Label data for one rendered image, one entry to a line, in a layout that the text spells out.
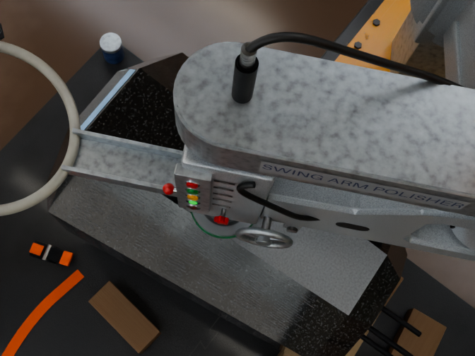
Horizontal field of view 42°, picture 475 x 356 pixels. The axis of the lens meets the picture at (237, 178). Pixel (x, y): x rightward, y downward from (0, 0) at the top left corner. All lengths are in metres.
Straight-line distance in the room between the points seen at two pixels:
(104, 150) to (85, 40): 1.45
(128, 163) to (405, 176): 0.87
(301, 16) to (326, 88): 2.07
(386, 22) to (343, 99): 1.21
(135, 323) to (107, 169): 1.00
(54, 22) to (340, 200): 2.14
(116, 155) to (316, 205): 0.63
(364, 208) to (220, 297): 0.81
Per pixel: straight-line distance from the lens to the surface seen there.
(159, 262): 2.13
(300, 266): 1.98
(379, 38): 2.34
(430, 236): 1.65
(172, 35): 3.15
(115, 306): 2.63
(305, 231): 2.00
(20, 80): 3.15
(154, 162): 1.77
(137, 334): 2.61
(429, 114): 1.23
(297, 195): 1.43
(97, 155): 1.79
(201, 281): 2.09
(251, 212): 1.54
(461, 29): 1.72
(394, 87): 1.23
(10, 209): 1.72
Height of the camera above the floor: 2.73
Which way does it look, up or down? 73 degrees down
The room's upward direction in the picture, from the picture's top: 12 degrees clockwise
